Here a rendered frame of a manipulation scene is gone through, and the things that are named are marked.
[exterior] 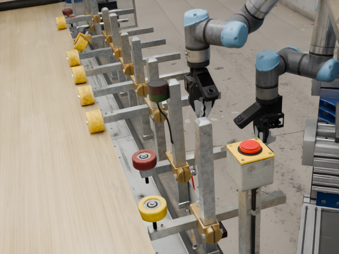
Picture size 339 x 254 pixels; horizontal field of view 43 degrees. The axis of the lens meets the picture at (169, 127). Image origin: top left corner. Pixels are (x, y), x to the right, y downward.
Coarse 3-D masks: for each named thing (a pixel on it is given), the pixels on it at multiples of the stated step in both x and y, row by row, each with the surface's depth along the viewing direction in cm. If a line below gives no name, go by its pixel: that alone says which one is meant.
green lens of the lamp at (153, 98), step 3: (165, 93) 128; (150, 96) 128; (153, 96) 128; (156, 96) 127; (159, 96) 127; (162, 96) 128; (165, 96) 128; (168, 96) 131; (150, 99) 129; (153, 99) 128; (156, 99) 128; (159, 99) 128; (162, 99) 128; (165, 99) 129
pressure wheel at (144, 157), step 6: (144, 150) 146; (150, 150) 146; (132, 156) 143; (138, 156) 144; (144, 156) 143; (150, 156) 142; (138, 162) 140; (144, 162) 140; (150, 162) 141; (156, 162) 144; (138, 168) 141; (144, 168) 141; (150, 168) 142
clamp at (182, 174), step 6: (168, 156) 148; (186, 162) 144; (174, 168) 142; (180, 168) 142; (186, 168) 142; (174, 174) 142; (180, 174) 140; (186, 174) 141; (180, 180) 142; (186, 180) 142
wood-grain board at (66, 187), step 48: (0, 48) 262; (48, 48) 254; (0, 96) 198; (48, 96) 193; (0, 144) 159; (48, 144) 156; (96, 144) 153; (0, 192) 133; (48, 192) 131; (96, 192) 129; (0, 240) 114; (48, 240) 113; (96, 240) 111; (144, 240) 110
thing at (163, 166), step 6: (216, 150) 151; (186, 156) 149; (192, 156) 149; (216, 156) 150; (222, 156) 151; (162, 162) 147; (168, 162) 147; (192, 162) 149; (156, 168) 145; (162, 168) 146; (168, 168) 147; (144, 174) 145; (150, 174) 145
